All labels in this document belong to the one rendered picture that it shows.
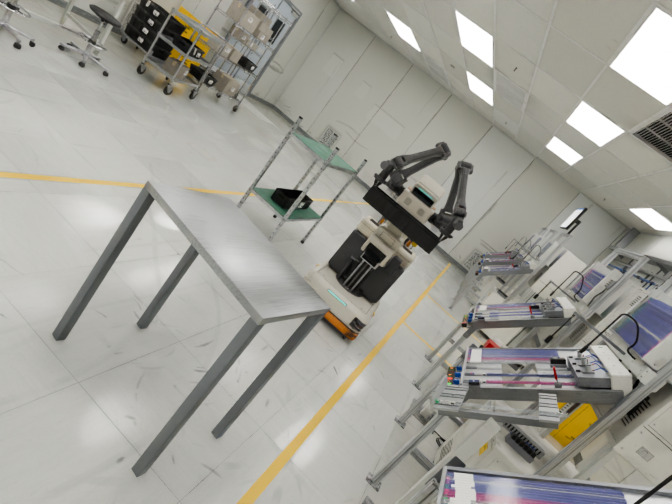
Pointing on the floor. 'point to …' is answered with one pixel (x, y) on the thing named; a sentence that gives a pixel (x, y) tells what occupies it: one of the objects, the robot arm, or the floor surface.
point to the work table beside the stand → (244, 238)
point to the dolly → (148, 20)
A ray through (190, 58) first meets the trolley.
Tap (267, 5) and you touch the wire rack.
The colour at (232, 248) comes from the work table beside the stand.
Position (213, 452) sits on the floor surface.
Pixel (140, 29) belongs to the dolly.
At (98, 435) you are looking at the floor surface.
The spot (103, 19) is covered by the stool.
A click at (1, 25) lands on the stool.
